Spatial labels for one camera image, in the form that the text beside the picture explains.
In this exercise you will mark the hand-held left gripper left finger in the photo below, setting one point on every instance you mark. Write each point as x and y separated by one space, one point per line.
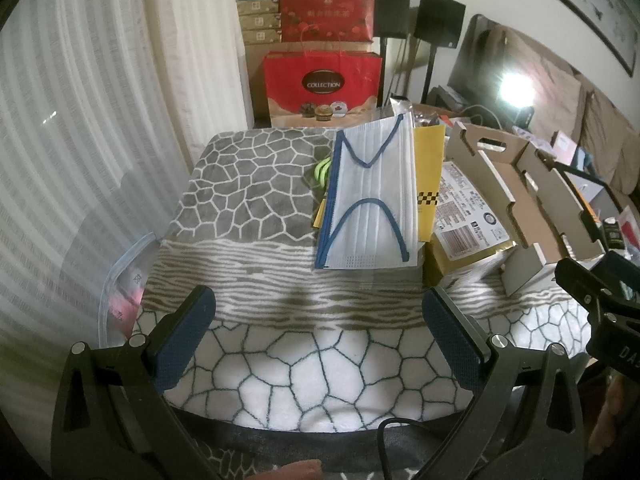
182 342

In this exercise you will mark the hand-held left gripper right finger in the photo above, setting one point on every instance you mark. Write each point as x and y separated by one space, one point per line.
452 342

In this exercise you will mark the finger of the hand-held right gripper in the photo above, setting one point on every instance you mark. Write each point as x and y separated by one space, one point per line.
580 280

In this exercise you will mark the cardboard box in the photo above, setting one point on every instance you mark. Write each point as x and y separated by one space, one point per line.
530 195

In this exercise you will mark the gold box white label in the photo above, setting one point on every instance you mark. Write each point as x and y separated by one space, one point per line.
465 220

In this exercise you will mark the blue-edged face mask pack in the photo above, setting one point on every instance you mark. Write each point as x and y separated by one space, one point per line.
370 200

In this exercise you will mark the green plastic item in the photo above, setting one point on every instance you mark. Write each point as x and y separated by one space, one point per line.
320 172

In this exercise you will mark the person's right forearm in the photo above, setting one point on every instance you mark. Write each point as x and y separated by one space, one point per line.
625 410

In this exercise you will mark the black packet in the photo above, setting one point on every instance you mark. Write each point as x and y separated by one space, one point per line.
614 237

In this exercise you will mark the black storage crate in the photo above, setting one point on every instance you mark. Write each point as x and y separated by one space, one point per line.
592 185

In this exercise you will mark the pink small box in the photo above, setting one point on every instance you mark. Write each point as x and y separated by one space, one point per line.
565 145

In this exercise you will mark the grey white patterned blanket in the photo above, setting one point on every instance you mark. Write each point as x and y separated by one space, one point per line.
250 195

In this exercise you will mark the brown sofa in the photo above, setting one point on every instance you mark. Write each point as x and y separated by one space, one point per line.
565 90

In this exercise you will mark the glowing portable light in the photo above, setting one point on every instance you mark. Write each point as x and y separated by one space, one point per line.
516 87

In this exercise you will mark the white curtain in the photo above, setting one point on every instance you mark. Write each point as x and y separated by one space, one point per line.
90 135

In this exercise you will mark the clear plastic packet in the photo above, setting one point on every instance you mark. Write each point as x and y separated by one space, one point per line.
400 106

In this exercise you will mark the black speaker stand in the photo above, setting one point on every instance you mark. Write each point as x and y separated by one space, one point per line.
430 72
384 75

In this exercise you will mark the red gift bag oval label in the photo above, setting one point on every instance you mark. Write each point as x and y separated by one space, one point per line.
320 85

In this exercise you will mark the black speaker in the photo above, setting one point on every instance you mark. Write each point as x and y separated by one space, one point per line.
391 7
440 20

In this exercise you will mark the framed wall picture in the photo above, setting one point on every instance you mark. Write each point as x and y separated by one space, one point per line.
590 5

